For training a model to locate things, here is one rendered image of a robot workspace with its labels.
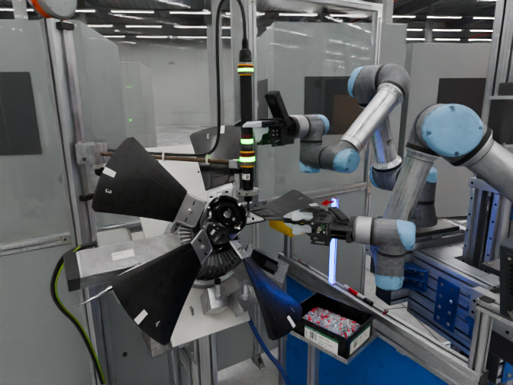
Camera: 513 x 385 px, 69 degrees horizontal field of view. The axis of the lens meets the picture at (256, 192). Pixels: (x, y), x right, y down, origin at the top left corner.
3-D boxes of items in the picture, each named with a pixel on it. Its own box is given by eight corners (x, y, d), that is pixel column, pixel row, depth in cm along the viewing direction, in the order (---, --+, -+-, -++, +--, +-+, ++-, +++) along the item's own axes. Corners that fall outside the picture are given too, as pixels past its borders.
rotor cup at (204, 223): (181, 222, 111) (191, 203, 100) (219, 202, 119) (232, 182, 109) (208, 263, 108) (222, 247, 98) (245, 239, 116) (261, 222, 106)
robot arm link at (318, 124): (330, 139, 126) (331, 113, 124) (308, 141, 120) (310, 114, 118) (313, 137, 132) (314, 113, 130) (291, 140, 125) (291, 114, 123)
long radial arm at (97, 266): (172, 244, 123) (179, 230, 114) (178, 266, 120) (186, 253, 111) (75, 264, 109) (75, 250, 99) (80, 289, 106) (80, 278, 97)
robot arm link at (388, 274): (398, 275, 110) (401, 240, 107) (405, 294, 99) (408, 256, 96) (371, 273, 111) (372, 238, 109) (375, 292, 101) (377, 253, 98)
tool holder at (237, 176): (226, 194, 111) (224, 161, 108) (237, 189, 117) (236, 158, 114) (253, 197, 107) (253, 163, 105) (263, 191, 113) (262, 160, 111)
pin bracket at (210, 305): (200, 296, 118) (208, 288, 111) (216, 293, 121) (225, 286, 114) (203, 315, 116) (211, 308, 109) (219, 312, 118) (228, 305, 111)
